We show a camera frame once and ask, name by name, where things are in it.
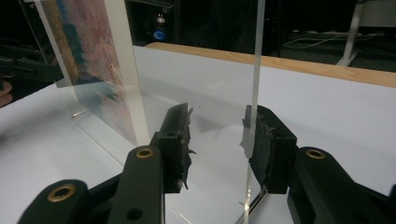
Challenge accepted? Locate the brown round object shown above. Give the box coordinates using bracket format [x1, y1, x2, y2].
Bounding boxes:
[0, 74, 13, 108]

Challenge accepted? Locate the blue-lit device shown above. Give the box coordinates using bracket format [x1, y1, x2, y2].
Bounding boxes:
[152, 12, 166, 42]

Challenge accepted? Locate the picture card with white border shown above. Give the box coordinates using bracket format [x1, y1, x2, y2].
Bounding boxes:
[39, 0, 151, 147]

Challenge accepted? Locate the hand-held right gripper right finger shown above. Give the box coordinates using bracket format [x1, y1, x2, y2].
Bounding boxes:
[239, 105, 299, 195]

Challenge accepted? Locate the white stand leg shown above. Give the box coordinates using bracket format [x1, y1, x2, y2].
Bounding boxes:
[335, 0, 366, 67]

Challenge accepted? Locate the clear acrylic photo frame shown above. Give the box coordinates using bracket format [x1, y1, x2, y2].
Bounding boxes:
[18, 0, 269, 224]

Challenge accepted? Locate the white cable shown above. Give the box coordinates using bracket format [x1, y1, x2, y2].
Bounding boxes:
[281, 30, 381, 49]

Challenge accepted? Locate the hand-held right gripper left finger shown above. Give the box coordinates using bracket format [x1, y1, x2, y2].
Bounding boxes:
[150, 102, 197, 194]

